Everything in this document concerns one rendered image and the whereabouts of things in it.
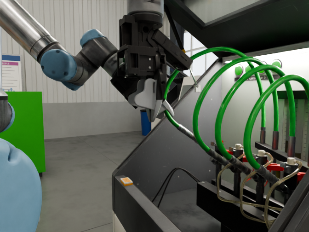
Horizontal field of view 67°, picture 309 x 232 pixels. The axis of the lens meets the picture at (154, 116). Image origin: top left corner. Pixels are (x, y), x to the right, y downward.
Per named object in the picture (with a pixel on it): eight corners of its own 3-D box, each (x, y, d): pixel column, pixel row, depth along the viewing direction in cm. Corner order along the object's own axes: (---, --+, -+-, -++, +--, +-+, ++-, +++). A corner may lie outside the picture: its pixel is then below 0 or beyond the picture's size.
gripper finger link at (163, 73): (148, 99, 50) (148, 58, 49) (156, 99, 51) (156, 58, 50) (158, 100, 46) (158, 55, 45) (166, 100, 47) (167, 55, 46)
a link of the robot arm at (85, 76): (46, 73, 67) (73, 45, 66) (61, 76, 78) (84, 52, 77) (66, 92, 67) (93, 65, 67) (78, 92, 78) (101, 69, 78)
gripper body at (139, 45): (117, 79, 50) (116, 21, 49) (152, 80, 54) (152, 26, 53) (128, 77, 43) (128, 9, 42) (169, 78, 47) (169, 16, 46)
